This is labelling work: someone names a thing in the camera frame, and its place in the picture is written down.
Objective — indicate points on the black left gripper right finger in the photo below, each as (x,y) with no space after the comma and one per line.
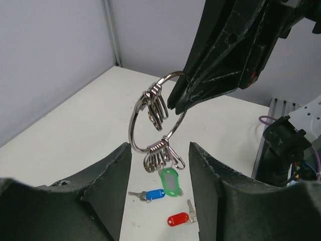
(232,206)

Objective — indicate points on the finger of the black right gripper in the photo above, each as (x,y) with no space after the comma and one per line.
(213,20)
(233,61)

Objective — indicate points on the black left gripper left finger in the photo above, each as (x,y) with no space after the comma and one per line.
(88,205)

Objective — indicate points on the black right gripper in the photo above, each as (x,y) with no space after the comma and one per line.
(281,16)

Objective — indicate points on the key with red tag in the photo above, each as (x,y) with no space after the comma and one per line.
(183,217)

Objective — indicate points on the key with blue tag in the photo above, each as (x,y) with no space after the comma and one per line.
(148,196)

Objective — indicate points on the metal keyring with clips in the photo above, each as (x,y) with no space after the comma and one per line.
(160,153)

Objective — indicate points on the right aluminium frame post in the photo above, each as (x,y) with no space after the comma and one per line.
(112,31)

